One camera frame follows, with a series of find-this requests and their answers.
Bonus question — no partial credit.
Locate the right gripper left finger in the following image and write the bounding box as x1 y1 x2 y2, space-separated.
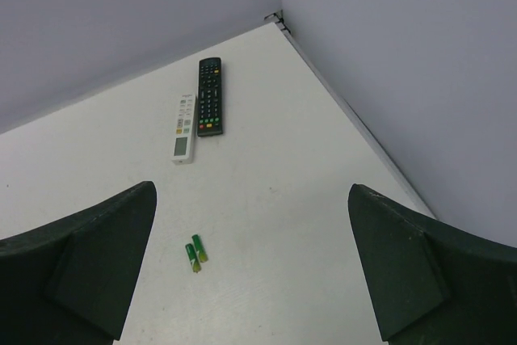
1 181 157 344

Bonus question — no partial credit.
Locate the slim white remote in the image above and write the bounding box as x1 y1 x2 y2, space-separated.
172 94 197 165

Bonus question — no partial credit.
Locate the black TV remote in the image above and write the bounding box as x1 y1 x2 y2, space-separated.
196 57 224 137

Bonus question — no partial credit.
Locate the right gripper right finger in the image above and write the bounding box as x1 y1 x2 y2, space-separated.
347 184 516 344

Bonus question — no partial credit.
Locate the green aaa battery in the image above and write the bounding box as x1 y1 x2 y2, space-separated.
191 234 208 263
185 243 201 273

